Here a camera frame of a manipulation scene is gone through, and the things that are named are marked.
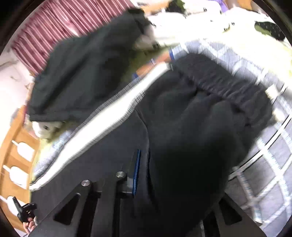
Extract black pants with white stripe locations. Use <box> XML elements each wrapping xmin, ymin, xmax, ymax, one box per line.
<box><xmin>31</xmin><ymin>53</ymin><xmax>272</xmax><ymax>236</ymax></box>

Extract person's left hand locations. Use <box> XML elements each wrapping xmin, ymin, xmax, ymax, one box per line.
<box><xmin>23</xmin><ymin>216</ymin><xmax>38</xmax><ymax>235</ymax></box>

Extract blue checkered blanket with stars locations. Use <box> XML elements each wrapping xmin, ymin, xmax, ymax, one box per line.
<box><xmin>29</xmin><ymin>40</ymin><xmax>291</xmax><ymax>236</ymax></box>

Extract white floral duvet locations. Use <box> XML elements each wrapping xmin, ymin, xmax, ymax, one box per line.
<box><xmin>32</xmin><ymin>121</ymin><xmax>64</xmax><ymax>139</ymax></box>

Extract dark folded jacket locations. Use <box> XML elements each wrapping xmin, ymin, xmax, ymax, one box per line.
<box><xmin>27</xmin><ymin>8</ymin><xmax>150</xmax><ymax>122</ymax></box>

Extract maroon patterned curtain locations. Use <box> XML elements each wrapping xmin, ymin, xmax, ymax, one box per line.
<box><xmin>11</xmin><ymin>0</ymin><xmax>133</xmax><ymax>74</ymax></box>

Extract white dotted quilt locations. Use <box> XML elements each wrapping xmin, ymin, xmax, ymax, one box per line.
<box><xmin>134</xmin><ymin>0</ymin><xmax>292</xmax><ymax>64</ymax></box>

